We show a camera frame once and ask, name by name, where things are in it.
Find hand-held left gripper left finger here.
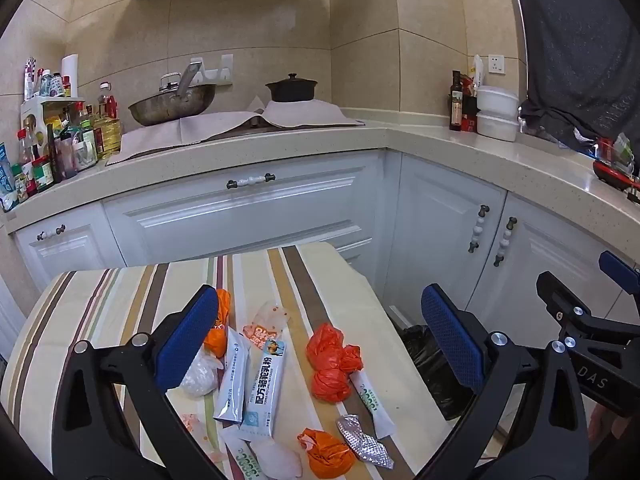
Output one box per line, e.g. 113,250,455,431
50,284,226,480

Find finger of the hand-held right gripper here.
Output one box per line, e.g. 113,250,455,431
599,251,640,306
536,271,640,348

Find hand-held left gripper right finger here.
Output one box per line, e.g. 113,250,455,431
415,282,591,480

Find bin with black bag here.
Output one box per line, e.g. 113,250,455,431
386,305,476,422

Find clear plastic bag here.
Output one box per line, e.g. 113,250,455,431
179,347,224,400

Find white and blue tube packet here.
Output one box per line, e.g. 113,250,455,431
213,327,251,422

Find white packet with blue print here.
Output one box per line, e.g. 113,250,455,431
240,339,287,442

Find white stick sachet green print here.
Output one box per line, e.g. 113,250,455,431
350,372,396,440
220,425,266,480

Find red-orange plastic bag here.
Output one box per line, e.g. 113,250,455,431
306,323,363,403

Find silver foil wrapper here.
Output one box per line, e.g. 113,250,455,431
336,414,395,470

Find plain white wrapper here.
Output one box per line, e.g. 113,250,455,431
250,437,304,480

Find small orange bag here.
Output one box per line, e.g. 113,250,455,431
297,428,357,478

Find person's right hand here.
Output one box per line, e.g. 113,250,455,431
589,405,632,461

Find orange plastic bag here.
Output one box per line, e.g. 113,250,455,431
202,288,232,359

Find white cabinet door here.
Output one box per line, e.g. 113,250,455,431
385,152,506,311
12,202,126,291
470,195,640,341

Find striped tablecloth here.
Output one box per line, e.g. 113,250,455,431
0,241,466,480

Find clear wrapper with orange print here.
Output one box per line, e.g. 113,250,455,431
243,301,292,351

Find red basket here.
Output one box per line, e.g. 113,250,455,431
592,135,640,191

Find white drawer front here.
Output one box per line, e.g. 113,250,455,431
102,152,386,268

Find beige stove cover cloth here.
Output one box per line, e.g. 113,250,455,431
102,100,366,168

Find dark glass oil bottle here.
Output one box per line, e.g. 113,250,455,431
449,71,463,132

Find yellow cooking oil bottle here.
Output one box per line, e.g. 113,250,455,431
97,82,123,156

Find dark grey cloth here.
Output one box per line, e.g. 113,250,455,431
507,0,640,153

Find row of condiment bottles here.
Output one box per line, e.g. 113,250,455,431
12,102,108,196

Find metal wok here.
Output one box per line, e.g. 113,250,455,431
128,60,217,127

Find blue snack bag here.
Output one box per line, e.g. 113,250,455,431
0,142,21,211

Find black casserole pot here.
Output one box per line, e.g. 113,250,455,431
265,73,319,104

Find white spice rack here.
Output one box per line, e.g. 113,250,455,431
20,96,86,161

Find paper towel roll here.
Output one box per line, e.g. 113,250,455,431
61,53,81,97

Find cluster of small seasoning jars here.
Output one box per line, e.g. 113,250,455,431
24,57,72,101

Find white drawer handle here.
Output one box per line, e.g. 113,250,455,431
226,173,277,190

